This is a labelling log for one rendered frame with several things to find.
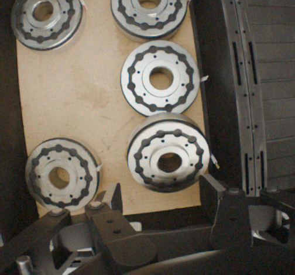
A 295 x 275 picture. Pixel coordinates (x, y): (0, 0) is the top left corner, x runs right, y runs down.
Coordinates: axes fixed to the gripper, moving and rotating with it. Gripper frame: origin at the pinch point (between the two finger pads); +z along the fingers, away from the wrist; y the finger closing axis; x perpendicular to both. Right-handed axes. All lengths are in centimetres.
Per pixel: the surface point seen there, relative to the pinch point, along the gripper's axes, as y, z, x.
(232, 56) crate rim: 8.8, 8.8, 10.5
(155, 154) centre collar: 0.3, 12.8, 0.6
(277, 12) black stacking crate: 22.3, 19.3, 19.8
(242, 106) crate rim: 9.4, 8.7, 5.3
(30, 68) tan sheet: -16.4, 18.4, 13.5
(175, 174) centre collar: 2.6, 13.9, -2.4
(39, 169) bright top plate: -15.0, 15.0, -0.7
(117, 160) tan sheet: -4.8, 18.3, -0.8
